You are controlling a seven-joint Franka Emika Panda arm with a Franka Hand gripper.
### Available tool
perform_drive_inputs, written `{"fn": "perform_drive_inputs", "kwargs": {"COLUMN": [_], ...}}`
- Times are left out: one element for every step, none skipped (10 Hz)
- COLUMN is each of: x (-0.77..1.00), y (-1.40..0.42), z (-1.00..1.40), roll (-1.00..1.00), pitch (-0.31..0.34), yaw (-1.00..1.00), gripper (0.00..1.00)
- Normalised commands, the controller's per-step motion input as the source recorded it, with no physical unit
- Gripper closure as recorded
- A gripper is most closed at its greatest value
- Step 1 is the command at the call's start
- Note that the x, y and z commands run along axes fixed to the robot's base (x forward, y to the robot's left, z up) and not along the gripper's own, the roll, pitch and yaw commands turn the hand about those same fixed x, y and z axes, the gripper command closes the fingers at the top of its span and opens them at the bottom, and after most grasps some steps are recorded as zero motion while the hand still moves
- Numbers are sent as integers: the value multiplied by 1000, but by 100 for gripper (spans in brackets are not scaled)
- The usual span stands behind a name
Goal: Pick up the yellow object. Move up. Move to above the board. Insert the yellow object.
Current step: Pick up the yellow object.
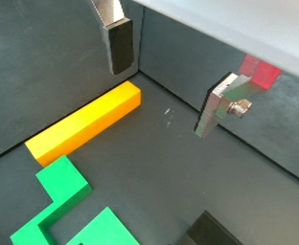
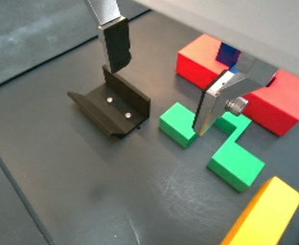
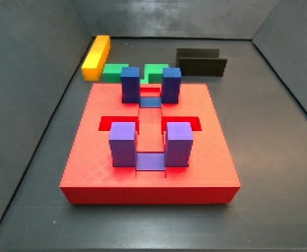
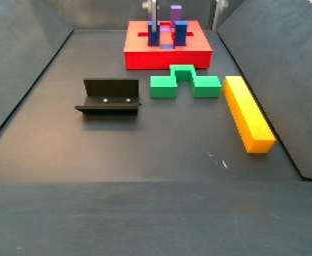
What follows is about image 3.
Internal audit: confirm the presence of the dark blue U block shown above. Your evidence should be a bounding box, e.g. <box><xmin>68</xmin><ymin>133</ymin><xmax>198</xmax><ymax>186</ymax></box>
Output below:
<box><xmin>120</xmin><ymin>67</ymin><xmax>182</xmax><ymax>107</ymax></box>

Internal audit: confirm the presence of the black angle bracket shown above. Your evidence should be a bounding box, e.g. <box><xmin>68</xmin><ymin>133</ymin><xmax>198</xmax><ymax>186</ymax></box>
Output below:
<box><xmin>176</xmin><ymin>48</ymin><xmax>227</xmax><ymax>77</ymax></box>

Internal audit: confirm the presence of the purple U block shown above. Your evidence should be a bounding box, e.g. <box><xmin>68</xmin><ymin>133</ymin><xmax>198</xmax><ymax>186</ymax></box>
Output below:
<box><xmin>109</xmin><ymin>122</ymin><xmax>192</xmax><ymax>171</ymax></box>

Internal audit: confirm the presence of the yellow long block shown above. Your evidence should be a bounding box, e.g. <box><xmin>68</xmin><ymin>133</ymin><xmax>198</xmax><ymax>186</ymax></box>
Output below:
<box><xmin>81</xmin><ymin>35</ymin><xmax>112</xmax><ymax>81</ymax></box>

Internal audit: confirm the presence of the green stepped block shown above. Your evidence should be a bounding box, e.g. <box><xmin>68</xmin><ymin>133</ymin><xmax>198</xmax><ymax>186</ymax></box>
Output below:
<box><xmin>103</xmin><ymin>63</ymin><xmax>169</xmax><ymax>84</ymax></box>

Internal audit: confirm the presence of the red slotted board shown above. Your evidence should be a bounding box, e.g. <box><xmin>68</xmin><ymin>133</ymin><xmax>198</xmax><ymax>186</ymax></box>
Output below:
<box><xmin>60</xmin><ymin>84</ymin><xmax>240</xmax><ymax>205</ymax></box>

